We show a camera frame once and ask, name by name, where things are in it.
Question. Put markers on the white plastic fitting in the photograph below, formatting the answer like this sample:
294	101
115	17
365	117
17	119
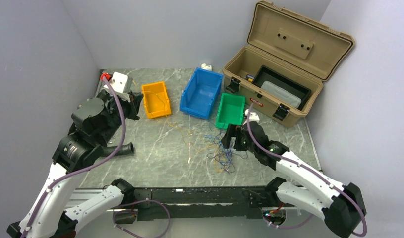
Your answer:
207	67

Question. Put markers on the yellow blue battery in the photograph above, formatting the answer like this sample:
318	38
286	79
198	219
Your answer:
250	78

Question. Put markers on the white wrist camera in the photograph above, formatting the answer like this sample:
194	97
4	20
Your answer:
250	116
119	83

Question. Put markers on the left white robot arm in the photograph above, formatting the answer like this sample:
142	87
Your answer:
85	147

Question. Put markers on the tan plastic toolbox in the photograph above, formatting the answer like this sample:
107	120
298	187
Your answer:
295	46

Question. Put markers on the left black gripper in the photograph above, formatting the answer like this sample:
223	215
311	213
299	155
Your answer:
135	98

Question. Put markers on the black toolbox tray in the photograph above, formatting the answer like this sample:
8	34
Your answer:
267	74

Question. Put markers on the green plastic bin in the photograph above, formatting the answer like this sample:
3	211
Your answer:
231	110

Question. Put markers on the blue plastic bin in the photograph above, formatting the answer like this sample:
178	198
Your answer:
200	93

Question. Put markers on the grey plastic case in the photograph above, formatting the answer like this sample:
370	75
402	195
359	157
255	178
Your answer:
282	94

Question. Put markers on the orange plastic bin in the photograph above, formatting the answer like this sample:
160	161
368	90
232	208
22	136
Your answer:
156	100

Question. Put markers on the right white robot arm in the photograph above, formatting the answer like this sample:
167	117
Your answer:
340	206

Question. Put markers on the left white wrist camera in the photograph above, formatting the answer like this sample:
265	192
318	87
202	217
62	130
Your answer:
119	83

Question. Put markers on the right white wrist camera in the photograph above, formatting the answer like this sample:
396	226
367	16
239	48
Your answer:
250	116

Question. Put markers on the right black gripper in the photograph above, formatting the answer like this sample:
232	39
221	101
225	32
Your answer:
231	132

